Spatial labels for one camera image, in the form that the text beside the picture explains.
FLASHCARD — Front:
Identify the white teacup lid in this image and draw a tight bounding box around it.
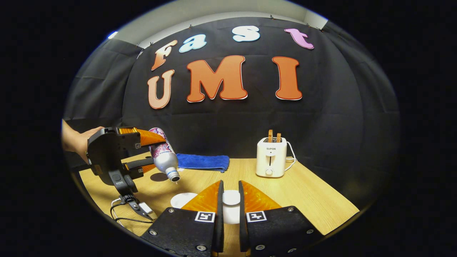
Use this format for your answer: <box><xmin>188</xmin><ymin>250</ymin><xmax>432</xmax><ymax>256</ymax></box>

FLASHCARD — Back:
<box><xmin>222</xmin><ymin>190</ymin><xmax>241</xmax><ymax>225</ymax></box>

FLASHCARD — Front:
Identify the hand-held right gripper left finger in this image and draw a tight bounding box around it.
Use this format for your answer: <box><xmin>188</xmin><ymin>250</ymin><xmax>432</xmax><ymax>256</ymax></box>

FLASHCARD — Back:
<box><xmin>141</xmin><ymin>180</ymin><xmax>225</xmax><ymax>257</ymax></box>

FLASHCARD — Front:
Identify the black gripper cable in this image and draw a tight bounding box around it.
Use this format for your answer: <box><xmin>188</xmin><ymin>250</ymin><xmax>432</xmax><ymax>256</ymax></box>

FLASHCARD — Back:
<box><xmin>110</xmin><ymin>195</ymin><xmax>157</xmax><ymax>226</ymax></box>

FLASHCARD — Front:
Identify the black backdrop cloth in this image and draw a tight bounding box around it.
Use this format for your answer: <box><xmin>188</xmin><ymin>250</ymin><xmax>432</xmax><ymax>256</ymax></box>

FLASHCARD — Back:
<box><xmin>62</xmin><ymin>16</ymin><xmax>400</xmax><ymax>211</ymax></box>

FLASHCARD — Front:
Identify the silver water bottle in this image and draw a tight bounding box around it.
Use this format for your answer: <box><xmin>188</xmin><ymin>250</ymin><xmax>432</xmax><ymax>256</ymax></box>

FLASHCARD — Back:
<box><xmin>148</xmin><ymin>127</ymin><xmax>181</xmax><ymax>183</ymax></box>

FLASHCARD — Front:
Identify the white teacup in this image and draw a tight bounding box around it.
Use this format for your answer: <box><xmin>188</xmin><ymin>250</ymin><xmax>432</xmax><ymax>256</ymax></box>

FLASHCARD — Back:
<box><xmin>170</xmin><ymin>192</ymin><xmax>198</xmax><ymax>209</ymax></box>

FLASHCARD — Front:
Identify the blue folded towel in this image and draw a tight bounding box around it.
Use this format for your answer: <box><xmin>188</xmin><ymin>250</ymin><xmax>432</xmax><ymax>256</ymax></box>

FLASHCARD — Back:
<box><xmin>176</xmin><ymin>153</ymin><xmax>230</xmax><ymax>173</ymax></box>

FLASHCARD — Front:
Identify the white toaster cable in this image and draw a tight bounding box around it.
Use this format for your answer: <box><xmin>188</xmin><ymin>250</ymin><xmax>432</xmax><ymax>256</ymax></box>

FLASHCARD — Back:
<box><xmin>284</xmin><ymin>141</ymin><xmax>297</xmax><ymax>172</ymax></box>

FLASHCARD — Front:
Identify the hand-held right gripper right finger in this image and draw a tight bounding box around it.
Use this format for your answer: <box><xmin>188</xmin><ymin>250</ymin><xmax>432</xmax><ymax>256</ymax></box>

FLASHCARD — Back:
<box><xmin>238</xmin><ymin>180</ymin><xmax>324</xmax><ymax>257</ymax></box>

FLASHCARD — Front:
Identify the white toaster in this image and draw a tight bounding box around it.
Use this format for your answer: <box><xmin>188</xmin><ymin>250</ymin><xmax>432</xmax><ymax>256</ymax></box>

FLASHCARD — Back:
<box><xmin>256</xmin><ymin>137</ymin><xmax>287</xmax><ymax>178</ymax></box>

